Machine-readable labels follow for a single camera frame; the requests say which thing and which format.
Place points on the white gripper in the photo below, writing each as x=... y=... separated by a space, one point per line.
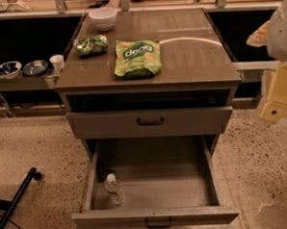
x=281 y=37

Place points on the clear plastic water bottle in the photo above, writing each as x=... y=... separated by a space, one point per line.
x=114 y=188

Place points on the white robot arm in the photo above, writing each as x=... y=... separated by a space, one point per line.
x=273 y=34

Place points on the grey drawer cabinet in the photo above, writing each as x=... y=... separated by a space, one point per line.
x=164 y=74

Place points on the open middle drawer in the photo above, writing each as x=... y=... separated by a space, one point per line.
x=160 y=177

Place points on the closed top drawer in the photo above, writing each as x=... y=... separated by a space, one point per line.
x=123 y=124

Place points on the green chip bag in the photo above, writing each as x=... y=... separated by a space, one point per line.
x=138 y=59

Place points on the white bowl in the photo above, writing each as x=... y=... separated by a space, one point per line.
x=103 y=18

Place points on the small green snack bag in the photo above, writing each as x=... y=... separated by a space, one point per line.
x=91 y=46

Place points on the white paper cup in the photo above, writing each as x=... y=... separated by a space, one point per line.
x=58 y=62

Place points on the low side shelf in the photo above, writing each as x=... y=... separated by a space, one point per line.
x=23 y=82

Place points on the dark blue bowl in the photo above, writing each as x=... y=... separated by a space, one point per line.
x=35 y=68

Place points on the black stand leg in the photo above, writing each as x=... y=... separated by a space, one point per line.
x=9 y=206

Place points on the blue patterned bowl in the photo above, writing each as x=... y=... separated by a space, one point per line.
x=10 y=70

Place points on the black top drawer handle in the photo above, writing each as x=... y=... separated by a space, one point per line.
x=158 y=121

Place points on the black drawer handle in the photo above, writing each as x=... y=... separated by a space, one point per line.
x=158 y=223
x=158 y=121

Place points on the black middle drawer handle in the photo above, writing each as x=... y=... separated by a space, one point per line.
x=158 y=223

